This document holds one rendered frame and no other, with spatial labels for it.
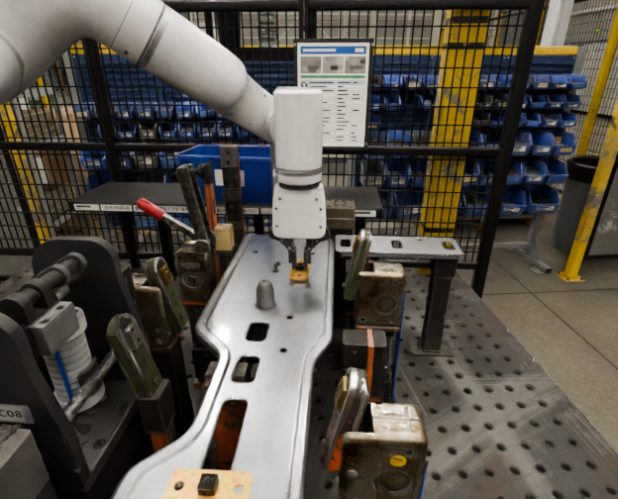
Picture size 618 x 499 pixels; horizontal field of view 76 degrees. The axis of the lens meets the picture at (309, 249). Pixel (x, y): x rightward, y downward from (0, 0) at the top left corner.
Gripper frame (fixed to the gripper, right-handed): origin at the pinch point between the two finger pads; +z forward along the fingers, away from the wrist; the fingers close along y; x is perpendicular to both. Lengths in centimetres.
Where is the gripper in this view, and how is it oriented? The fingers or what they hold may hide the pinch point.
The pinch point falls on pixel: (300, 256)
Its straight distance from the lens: 80.2
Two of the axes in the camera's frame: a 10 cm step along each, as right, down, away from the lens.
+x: 0.7, -4.2, 9.1
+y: 10.0, 0.3, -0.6
